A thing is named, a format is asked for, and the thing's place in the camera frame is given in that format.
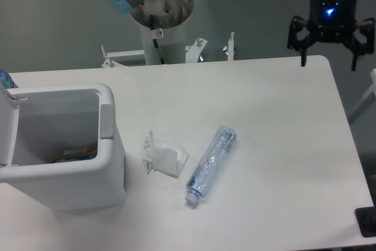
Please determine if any white frame leg right edge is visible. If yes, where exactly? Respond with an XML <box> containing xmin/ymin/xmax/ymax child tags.
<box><xmin>348</xmin><ymin>69</ymin><xmax>375</xmax><ymax>125</ymax></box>

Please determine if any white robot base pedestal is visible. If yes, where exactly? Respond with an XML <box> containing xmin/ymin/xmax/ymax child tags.
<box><xmin>130</xmin><ymin>0</ymin><xmax>194</xmax><ymax>65</ymax></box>

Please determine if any black table clamp mount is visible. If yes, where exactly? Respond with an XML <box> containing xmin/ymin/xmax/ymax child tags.
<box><xmin>355</xmin><ymin>206</ymin><xmax>375</xmax><ymax>238</ymax></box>

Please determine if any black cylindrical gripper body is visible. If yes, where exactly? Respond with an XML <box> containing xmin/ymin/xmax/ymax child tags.
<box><xmin>307</xmin><ymin>0</ymin><xmax>357</xmax><ymax>43</ymax></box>

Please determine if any blue patterned object left edge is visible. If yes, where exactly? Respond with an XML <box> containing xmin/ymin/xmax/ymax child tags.
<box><xmin>0</xmin><ymin>69</ymin><xmax>18</xmax><ymax>89</ymax></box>

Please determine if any white metal frame bracket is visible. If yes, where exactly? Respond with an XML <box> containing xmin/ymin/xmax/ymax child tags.
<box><xmin>101</xmin><ymin>31</ymin><xmax>236</xmax><ymax>68</ymax></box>

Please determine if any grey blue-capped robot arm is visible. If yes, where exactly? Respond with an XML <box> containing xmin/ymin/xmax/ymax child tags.
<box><xmin>106</xmin><ymin>0</ymin><xmax>375</xmax><ymax>65</ymax></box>

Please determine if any white open trash can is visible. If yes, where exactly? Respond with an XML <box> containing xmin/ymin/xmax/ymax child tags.
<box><xmin>1</xmin><ymin>83</ymin><xmax>126</xmax><ymax>210</ymax></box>

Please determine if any clear plastic water bottle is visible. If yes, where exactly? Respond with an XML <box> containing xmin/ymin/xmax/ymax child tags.
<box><xmin>185</xmin><ymin>125</ymin><xmax>237</xmax><ymax>208</ymax></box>

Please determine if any white paper wrapper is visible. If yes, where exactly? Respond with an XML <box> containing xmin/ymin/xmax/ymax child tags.
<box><xmin>142</xmin><ymin>131</ymin><xmax>189</xmax><ymax>178</ymax></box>

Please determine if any black cable on pedestal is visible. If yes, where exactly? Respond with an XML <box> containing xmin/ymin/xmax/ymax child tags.
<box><xmin>149</xmin><ymin>14</ymin><xmax>166</xmax><ymax>65</ymax></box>

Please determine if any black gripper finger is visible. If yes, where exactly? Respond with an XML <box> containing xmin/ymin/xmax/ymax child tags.
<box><xmin>351</xmin><ymin>18</ymin><xmax>375</xmax><ymax>71</ymax></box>
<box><xmin>287</xmin><ymin>15</ymin><xmax>310</xmax><ymax>67</ymax></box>

